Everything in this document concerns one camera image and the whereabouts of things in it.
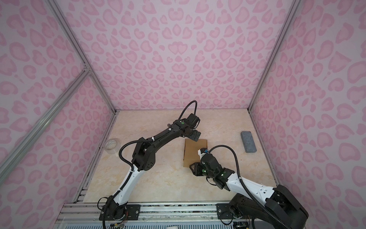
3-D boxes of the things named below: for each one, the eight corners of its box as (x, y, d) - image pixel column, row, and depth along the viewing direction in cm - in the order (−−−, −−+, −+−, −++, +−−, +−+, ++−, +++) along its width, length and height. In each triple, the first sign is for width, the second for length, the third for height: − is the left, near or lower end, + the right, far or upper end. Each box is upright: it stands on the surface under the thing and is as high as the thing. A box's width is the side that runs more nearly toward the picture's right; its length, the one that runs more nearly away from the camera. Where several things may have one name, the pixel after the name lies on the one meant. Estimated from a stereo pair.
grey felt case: (245, 153, 97) (247, 151, 94) (240, 133, 108) (241, 130, 105) (256, 153, 97) (257, 151, 94) (249, 133, 107) (250, 130, 105)
